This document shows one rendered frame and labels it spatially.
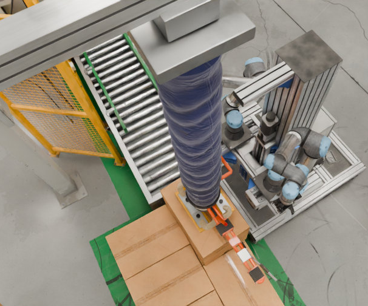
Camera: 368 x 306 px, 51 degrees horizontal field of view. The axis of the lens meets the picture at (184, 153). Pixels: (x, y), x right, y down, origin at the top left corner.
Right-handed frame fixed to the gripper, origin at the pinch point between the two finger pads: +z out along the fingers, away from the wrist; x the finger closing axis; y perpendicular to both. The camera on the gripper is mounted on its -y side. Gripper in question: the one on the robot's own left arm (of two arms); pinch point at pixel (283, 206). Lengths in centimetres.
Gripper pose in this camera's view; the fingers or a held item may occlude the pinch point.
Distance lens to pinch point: 227.6
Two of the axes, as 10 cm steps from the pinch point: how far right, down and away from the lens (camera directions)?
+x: 5.2, 7.6, -3.9
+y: -8.5, 5.1, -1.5
